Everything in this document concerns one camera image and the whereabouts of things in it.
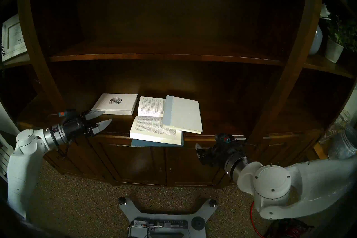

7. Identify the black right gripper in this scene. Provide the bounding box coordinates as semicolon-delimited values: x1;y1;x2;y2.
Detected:
195;143;244;167

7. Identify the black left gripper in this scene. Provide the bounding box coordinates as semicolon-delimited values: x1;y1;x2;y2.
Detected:
60;111;112;141

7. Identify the white hardcover book blue spine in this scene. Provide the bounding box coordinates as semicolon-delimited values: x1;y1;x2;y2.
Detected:
162;95;203;135

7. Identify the white book round illustration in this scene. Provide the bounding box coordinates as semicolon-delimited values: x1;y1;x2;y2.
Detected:
91;93;138;116

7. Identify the teal cover paperback book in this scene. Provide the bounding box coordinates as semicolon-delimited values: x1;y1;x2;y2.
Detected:
130;96;184;147

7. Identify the white slatted chair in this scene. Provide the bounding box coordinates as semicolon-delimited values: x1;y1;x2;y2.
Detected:
0;131;16;183

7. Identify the white framed certificate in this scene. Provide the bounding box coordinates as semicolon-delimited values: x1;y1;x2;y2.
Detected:
1;14;28;62

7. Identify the small wooden stool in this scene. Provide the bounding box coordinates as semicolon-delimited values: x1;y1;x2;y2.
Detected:
314;143;330;160

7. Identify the dark wooden bookshelf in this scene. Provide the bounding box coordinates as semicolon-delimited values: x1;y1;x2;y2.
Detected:
0;0;357;188

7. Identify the clear glass jar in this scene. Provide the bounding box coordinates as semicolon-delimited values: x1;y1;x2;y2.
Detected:
319;110;352;144

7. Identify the clear plastic jar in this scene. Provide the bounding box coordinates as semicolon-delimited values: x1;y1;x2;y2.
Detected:
327;125;357;160

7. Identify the white ceramic vase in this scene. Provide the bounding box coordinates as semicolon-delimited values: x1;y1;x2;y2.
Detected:
309;25;323;55

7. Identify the green plant white pot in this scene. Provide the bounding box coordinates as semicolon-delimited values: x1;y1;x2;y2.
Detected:
324;16;357;63

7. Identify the white artificial flower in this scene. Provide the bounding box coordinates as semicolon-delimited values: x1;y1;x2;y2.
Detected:
319;3;331;20

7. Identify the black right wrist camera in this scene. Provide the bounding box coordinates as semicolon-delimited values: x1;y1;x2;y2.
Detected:
216;133;238;147

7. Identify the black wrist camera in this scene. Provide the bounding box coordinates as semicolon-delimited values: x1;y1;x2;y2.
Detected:
216;133;238;147
58;109;77;119

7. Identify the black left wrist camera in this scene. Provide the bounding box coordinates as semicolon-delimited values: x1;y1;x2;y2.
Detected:
58;109;77;119

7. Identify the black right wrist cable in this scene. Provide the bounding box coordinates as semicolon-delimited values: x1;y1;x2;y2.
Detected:
240;143;263;166

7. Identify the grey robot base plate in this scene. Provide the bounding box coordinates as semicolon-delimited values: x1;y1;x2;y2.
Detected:
119;196;217;238

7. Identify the red cable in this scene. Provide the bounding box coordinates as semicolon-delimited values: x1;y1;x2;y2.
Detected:
250;201;307;238

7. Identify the black cable reel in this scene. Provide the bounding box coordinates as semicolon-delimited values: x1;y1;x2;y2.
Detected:
264;218;314;238

